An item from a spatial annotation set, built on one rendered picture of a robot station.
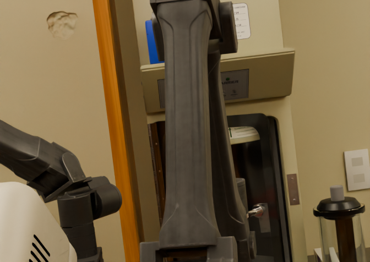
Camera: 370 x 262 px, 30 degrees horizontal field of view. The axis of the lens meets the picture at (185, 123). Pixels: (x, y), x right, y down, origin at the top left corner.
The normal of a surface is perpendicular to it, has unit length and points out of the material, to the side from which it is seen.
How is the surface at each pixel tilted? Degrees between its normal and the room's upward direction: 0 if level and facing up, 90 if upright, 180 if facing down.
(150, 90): 135
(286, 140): 90
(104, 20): 90
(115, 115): 90
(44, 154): 67
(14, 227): 58
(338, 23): 90
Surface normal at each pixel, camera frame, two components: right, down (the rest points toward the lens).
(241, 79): 0.12, 0.73
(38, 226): 0.94, -0.19
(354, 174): 0.05, 0.04
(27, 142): 0.58, -0.61
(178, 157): -0.19, -0.37
